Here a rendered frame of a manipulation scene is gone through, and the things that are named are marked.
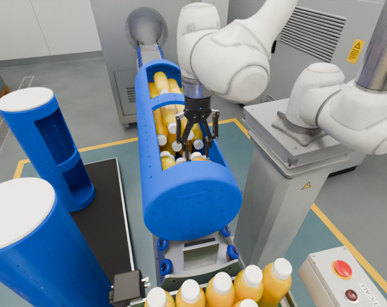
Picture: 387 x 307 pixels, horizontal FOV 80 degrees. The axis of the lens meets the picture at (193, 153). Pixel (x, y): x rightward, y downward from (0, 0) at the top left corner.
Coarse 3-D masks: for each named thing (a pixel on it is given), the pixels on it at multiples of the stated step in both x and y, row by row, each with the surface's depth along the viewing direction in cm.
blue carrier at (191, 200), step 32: (160, 64) 116; (160, 96) 89; (160, 160) 64; (224, 160) 75; (160, 192) 56; (192, 192) 59; (224, 192) 61; (160, 224) 64; (192, 224) 68; (224, 224) 71
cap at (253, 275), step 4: (248, 268) 52; (252, 268) 52; (256, 268) 52; (248, 272) 52; (252, 272) 52; (256, 272) 52; (260, 272) 52; (244, 276) 53; (248, 276) 51; (252, 276) 51; (256, 276) 51; (260, 276) 51; (248, 280) 50; (252, 280) 50; (256, 280) 50; (260, 280) 50; (252, 284) 51; (256, 284) 51
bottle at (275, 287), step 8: (272, 264) 56; (264, 272) 56; (272, 272) 54; (264, 280) 56; (272, 280) 54; (280, 280) 53; (288, 280) 53; (264, 288) 57; (272, 288) 54; (280, 288) 53; (288, 288) 54; (264, 296) 58; (272, 296) 56; (280, 296) 55; (264, 304) 60; (272, 304) 59
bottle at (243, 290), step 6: (240, 276) 54; (234, 282) 56; (240, 282) 53; (246, 282) 52; (240, 288) 53; (246, 288) 52; (252, 288) 52; (258, 288) 52; (240, 294) 54; (246, 294) 52; (252, 294) 52; (258, 294) 52; (234, 300) 58; (258, 300) 54
